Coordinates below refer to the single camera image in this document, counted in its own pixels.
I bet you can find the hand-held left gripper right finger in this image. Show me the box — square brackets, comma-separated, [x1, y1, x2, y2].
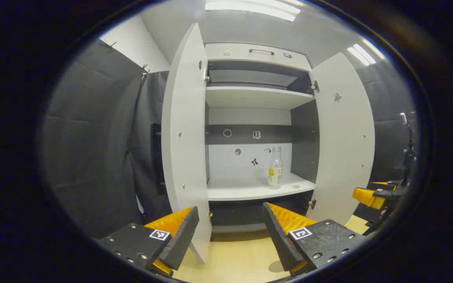
[262, 202, 368, 278]

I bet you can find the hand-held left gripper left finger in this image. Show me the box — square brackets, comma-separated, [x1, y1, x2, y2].
[97, 206, 200, 279]

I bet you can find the white cabinet door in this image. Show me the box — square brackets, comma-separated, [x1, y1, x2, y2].
[161, 23, 212, 265]
[307, 52, 376, 226]

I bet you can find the clear bottle with yellow label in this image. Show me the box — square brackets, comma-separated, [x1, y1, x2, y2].
[268, 147, 284, 189]

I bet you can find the white cabinet drawer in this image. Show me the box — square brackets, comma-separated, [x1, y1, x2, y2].
[205, 42, 312, 71]

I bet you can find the ceiling light panel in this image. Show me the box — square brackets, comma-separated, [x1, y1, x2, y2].
[346, 39, 376, 66]
[205, 0, 302, 22]

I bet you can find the black backdrop cloth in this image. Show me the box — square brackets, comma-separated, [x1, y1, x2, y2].
[42, 39, 418, 240]

